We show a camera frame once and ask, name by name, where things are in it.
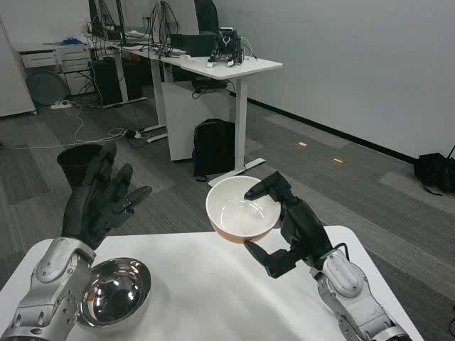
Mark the black office chair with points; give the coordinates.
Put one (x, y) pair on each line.
(206, 16)

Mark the white standing desk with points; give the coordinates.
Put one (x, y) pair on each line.
(213, 106)

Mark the grey round folded item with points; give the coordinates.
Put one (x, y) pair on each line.
(45, 87)

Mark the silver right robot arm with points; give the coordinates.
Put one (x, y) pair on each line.
(355, 298)

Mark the dark green box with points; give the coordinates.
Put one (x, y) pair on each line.
(193, 44)

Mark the small black robot device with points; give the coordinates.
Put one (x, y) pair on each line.
(227, 48)

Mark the white whiteboard panel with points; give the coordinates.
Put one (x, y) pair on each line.
(14, 78)

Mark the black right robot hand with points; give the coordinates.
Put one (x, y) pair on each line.
(302, 227)

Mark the black waste bin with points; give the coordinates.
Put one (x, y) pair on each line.
(76, 167)

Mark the orange and white plastic bowl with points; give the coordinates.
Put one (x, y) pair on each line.
(241, 213)

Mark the shiny steel bowl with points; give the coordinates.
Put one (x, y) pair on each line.
(113, 295)

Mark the black monitor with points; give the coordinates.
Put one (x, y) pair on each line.
(96, 16)

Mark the white drawer cabinet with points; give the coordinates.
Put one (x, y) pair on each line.
(67, 67)

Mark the black computer tower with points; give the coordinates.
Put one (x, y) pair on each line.
(106, 81)

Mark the black backpack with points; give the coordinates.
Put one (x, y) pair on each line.
(213, 149)

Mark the blue object on cabinet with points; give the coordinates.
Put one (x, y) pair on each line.
(69, 41)

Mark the white power strip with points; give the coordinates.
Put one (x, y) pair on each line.
(61, 104)

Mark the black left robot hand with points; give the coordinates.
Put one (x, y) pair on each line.
(89, 209)

